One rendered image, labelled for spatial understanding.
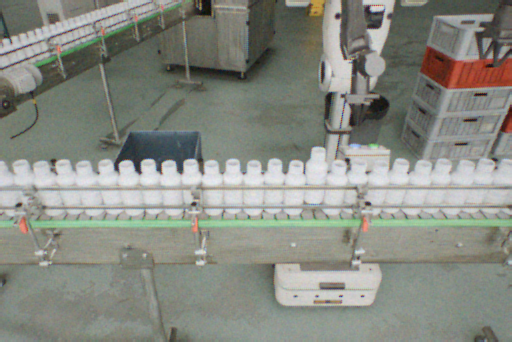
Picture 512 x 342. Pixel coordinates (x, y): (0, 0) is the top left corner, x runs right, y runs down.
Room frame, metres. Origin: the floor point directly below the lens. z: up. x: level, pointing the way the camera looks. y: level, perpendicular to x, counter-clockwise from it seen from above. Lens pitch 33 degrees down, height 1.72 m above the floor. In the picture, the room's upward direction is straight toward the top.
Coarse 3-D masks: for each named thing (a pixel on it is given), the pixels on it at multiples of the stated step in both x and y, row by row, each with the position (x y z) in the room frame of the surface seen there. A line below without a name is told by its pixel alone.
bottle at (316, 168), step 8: (312, 152) 0.82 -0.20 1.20; (320, 152) 0.84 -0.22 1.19; (312, 160) 0.81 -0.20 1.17; (320, 160) 0.81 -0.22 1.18; (312, 168) 0.80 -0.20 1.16; (320, 168) 0.80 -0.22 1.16; (312, 176) 0.79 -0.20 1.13; (320, 176) 0.79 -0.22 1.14; (312, 184) 0.79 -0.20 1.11; (320, 184) 0.79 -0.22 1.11; (304, 192) 0.81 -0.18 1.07; (312, 192) 0.79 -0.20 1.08; (320, 192) 0.79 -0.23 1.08; (304, 200) 0.80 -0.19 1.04; (312, 200) 0.79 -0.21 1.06; (320, 200) 0.79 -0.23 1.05
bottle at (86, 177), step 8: (80, 168) 0.79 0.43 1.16; (88, 168) 0.80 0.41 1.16; (80, 176) 0.79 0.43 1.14; (88, 176) 0.80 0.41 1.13; (96, 176) 0.81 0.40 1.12; (80, 184) 0.78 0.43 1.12; (88, 184) 0.78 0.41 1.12; (96, 184) 0.80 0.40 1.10; (80, 192) 0.79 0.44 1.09; (88, 192) 0.78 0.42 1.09; (96, 192) 0.79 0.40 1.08; (88, 200) 0.78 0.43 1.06; (96, 200) 0.79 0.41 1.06
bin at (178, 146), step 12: (132, 132) 1.38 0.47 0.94; (144, 132) 1.38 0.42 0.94; (156, 132) 1.38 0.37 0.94; (168, 132) 1.38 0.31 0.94; (180, 132) 1.38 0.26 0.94; (192, 132) 1.38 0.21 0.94; (132, 144) 1.37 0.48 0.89; (144, 144) 1.38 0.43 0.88; (156, 144) 1.38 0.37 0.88; (168, 144) 1.38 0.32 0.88; (180, 144) 1.38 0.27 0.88; (192, 144) 1.38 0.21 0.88; (120, 156) 1.21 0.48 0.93; (132, 156) 1.34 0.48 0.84; (144, 156) 1.38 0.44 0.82; (156, 156) 1.38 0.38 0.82; (168, 156) 1.38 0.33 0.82; (180, 156) 1.38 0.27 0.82; (192, 156) 1.38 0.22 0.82; (156, 168) 1.38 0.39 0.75; (180, 168) 1.38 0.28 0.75
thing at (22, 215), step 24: (24, 192) 0.75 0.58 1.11; (192, 192) 0.75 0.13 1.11; (360, 192) 0.76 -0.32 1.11; (24, 216) 0.70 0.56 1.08; (192, 216) 0.70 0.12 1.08; (360, 216) 0.70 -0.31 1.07; (48, 240) 0.75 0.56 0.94; (360, 240) 0.71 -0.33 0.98; (48, 264) 0.70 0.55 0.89; (504, 264) 0.71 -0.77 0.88
